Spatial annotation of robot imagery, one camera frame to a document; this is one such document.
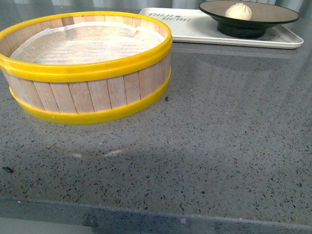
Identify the white mesh steamer liner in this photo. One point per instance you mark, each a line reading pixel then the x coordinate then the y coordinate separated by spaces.
pixel 87 42

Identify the black rimmed tan plate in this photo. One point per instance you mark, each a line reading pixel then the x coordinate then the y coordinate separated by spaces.
pixel 264 16

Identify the white steamed bun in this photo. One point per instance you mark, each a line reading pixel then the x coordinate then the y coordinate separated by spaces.
pixel 239 11

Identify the yellow rimmed bamboo steamer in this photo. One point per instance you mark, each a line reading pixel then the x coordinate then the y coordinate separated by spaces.
pixel 90 93

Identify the white Taiji Bear tray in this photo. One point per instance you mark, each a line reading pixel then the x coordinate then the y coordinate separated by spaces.
pixel 193 26

